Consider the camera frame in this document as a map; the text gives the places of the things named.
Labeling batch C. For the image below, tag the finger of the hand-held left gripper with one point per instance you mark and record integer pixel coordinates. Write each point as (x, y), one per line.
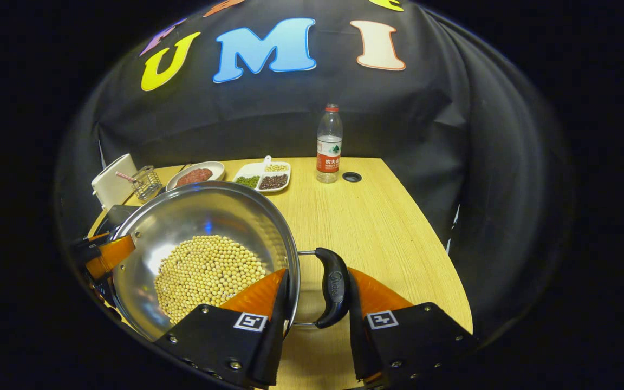
(111, 252)

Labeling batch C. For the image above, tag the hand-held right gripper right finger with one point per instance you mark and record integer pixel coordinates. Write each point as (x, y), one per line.
(358, 341)

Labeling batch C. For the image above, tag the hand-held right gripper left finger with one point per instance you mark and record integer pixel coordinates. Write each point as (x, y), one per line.
(279, 336)

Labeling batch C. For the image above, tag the black induction cooktop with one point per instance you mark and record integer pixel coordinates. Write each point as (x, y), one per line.
(114, 216)

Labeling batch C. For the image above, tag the white toaster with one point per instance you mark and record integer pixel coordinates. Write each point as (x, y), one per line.
(114, 181)

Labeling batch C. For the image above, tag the pile of soybeans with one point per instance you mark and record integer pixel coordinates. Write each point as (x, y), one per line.
(203, 271)

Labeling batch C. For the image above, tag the red meat slices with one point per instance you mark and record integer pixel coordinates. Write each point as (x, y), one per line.
(195, 176)

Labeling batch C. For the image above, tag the white oval plate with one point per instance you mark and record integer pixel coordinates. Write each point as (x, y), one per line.
(217, 169)

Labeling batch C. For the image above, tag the green mung beans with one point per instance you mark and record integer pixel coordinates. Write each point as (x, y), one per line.
(247, 182)

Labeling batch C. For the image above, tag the dark red beans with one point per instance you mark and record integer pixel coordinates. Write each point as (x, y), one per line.
(274, 181)

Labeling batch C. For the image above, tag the white divided dish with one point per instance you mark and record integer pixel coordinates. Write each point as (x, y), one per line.
(252, 170)

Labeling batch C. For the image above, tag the black table grommet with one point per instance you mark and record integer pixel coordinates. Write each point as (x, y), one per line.
(352, 177)

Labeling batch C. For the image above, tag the yellow beans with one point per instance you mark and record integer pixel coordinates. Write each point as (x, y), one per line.
(277, 168)

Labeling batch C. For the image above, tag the clear water bottle red label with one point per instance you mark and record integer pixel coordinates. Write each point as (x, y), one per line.
(329, 146)

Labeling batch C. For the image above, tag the black backdrop cloth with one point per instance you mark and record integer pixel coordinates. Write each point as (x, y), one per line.
(268, 119)

